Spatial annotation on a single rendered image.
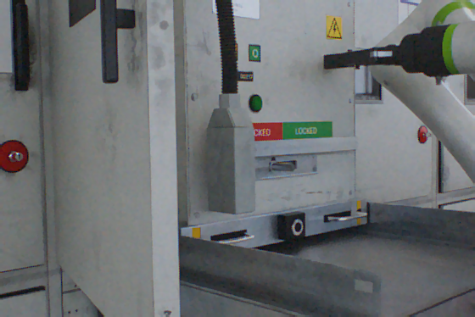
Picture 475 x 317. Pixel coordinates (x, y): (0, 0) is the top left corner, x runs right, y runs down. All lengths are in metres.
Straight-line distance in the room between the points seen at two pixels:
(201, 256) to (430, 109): 0.74
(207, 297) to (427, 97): 0.80
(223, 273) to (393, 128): 1.14
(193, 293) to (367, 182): 1.01
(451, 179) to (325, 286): 1.54
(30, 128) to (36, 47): 0.15
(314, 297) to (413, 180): 1.30
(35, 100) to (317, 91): 0.57
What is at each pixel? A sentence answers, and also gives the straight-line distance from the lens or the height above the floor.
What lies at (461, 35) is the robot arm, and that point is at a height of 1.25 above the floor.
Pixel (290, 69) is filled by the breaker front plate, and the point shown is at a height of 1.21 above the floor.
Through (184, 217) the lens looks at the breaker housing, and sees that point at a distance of 1.12.
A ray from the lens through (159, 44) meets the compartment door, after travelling 0.67.
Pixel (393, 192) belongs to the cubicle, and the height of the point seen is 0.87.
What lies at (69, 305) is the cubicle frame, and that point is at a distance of 1.32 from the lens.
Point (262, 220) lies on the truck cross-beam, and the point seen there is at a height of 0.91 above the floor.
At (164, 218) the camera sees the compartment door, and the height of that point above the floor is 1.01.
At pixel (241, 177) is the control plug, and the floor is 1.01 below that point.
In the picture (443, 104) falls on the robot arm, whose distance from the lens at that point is 1.57.
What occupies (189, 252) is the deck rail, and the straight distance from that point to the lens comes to 1.07.
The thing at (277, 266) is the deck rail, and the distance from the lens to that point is 0.92.
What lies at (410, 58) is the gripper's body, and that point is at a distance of 1.22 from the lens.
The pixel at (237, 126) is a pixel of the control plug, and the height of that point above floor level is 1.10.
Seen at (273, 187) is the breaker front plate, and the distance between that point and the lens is 1.26.
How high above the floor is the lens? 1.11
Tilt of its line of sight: 3 degrees down
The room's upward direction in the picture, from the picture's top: 1 degrees counter-clockwise
